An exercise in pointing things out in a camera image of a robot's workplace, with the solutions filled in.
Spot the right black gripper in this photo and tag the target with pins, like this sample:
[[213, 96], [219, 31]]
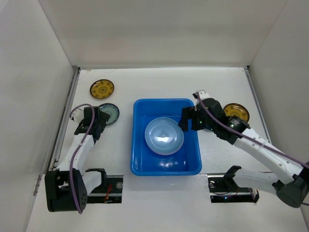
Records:
[[187, 118]]

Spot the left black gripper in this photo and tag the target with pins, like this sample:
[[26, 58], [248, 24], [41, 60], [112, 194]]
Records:
[[103, 118]]

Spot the yellow patterned plate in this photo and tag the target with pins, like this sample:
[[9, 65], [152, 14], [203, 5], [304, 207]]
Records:
[[235, 109], [102, 89]]

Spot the light blue plastic plate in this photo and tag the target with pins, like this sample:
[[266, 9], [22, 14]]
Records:
[[163, 132]]

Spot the purple plastic plate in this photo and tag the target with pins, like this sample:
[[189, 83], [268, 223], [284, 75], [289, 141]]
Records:
[[165, 151]]

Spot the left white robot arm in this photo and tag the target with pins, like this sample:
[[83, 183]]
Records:
[[67, 186]]

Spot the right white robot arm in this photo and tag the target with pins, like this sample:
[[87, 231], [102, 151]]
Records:
[[288, 178]]

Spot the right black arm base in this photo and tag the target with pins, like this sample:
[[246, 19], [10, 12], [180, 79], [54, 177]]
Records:
[[223, 189]]

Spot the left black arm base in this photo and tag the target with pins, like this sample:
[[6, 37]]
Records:
[[110, 194]]

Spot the blue plastic bin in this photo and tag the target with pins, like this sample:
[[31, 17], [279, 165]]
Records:
[[145, 162]]

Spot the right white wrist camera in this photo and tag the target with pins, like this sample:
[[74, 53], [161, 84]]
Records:
[[201, 94]]

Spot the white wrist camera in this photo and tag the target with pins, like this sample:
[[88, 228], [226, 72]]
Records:
[[201, 94], [77, 115]]

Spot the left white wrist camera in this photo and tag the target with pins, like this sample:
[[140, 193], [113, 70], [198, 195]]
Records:
[[77, 115]]

